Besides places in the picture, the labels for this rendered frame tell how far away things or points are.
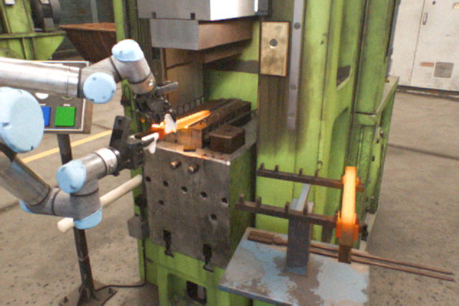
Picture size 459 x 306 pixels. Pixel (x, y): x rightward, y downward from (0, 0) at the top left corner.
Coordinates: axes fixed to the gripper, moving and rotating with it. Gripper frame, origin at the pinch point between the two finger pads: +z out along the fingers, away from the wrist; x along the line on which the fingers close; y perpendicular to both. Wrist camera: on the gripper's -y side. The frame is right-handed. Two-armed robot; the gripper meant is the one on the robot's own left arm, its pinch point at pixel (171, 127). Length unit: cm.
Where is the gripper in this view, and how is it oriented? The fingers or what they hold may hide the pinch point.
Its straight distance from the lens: 132.8
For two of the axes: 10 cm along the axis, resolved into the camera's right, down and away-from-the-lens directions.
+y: -4.2, 7.2, -5.4
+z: 2.5, 6.7, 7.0
